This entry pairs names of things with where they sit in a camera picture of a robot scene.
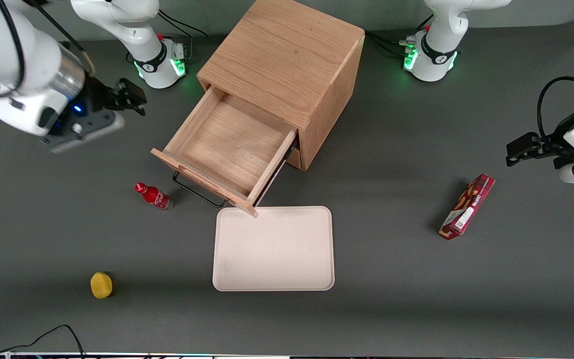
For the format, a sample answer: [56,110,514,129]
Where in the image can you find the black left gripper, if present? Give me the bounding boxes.
[506,110,574,170]

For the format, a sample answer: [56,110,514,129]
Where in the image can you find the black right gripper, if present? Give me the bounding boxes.
[59,74,147,136]

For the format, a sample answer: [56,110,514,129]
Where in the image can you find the black metal drawer handle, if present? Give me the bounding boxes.
[172,171,228,209]

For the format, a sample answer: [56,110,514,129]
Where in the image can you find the red snack box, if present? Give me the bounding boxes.
[438,173,496,241]

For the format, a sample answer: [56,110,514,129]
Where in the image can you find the red soda bottle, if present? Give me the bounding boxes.
[135,182,174,212]

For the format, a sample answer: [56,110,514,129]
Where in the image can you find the wooden oak cabinet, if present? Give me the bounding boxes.
[196,0,366,172]

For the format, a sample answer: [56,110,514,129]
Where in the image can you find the yellow sponge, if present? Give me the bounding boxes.
[90,271,114,300]

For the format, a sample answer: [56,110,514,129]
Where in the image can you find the beige plastic tray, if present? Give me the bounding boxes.
[212,205,336,292]

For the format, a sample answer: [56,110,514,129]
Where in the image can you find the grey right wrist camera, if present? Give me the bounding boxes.
[38,110,126,155]

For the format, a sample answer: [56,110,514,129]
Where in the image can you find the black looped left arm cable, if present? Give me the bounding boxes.
[537,76,574,141]

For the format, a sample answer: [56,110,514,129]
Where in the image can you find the black right arm base cables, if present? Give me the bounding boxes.
[158,8,208,61]

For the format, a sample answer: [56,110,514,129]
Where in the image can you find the black arm base cables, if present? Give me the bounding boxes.
[158,8,208,61]
[365,14,435,58]

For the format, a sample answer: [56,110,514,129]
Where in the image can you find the black right arm wrist cable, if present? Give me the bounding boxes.
[0,0,96,96]

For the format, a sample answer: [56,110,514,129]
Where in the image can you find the black left arm base cables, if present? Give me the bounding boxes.
[365,14,435,58]

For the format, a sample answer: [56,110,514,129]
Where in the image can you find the black cable on table edge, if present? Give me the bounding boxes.
[0,324,86,359]

